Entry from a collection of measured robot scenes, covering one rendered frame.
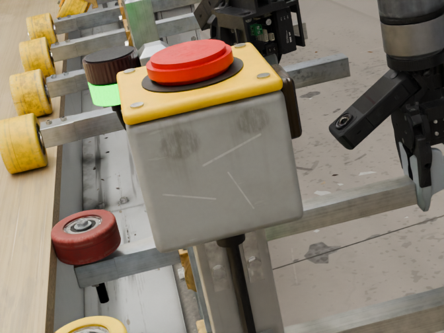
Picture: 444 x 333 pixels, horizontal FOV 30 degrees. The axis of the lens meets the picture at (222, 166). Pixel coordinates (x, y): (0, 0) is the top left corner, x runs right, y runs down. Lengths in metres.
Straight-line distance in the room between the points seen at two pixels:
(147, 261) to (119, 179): 0.85
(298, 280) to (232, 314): 2.11
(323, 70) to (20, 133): 0.45
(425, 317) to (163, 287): 0.66
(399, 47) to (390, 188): 0.18
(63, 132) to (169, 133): 0.87
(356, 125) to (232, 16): 0.22
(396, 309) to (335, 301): 1.58
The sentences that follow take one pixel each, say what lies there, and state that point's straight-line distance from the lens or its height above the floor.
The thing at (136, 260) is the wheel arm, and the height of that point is 0.85.
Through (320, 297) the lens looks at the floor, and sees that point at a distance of 2.44.
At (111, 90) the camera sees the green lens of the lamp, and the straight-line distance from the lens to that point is 0.88.
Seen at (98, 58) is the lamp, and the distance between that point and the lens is 0.89.
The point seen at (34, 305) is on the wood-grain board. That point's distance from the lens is 0.89.
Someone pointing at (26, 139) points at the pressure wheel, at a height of 0.96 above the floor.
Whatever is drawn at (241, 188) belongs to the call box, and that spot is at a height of 1.17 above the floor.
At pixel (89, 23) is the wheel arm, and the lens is 1.94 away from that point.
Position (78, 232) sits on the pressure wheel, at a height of 0.90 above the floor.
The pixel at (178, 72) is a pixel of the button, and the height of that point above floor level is 1.23.
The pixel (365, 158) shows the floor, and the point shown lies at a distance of 3.25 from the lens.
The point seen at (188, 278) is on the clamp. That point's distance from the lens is 0.96.
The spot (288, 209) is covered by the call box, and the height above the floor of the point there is 1.16.
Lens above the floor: 1.33
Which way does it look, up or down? 23 degrees down
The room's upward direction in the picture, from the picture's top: 12 degrees counter-clockwise
